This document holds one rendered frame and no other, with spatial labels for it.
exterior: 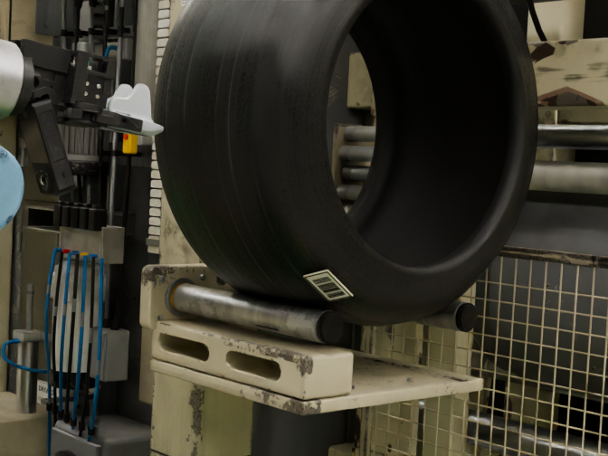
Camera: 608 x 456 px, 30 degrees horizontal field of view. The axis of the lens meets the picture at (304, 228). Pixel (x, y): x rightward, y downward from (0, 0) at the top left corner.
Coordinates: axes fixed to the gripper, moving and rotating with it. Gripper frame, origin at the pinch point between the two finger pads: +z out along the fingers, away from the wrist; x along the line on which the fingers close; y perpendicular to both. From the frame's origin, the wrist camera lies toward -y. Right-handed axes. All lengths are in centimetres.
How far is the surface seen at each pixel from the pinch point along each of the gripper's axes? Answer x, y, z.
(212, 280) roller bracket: 25.2, -18.1, 32.1
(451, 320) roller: -8, -19, 52
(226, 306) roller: 10.8, -21.1, 24.3
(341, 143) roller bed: 40, 10, 69
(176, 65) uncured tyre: 8.8, 10.6, 8.2
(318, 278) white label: -10.2, -14.9, 22.0
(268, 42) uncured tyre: -8.2, 13.3, 9.6
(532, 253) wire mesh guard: -7, -7, 71
